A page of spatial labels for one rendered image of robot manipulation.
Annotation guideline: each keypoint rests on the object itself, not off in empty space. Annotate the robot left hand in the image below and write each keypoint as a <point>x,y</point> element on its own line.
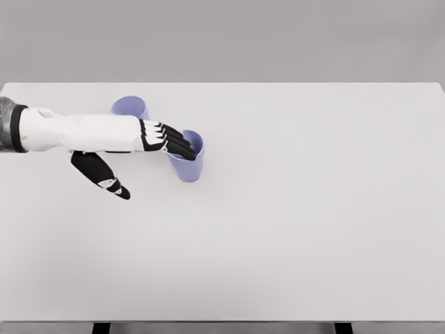
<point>104,134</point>

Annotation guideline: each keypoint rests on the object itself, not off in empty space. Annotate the lavender plastic cup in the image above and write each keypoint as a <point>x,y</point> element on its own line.
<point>189,170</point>
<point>130,106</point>

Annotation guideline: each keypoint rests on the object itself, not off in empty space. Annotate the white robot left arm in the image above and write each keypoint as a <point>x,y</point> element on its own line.
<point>38,128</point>

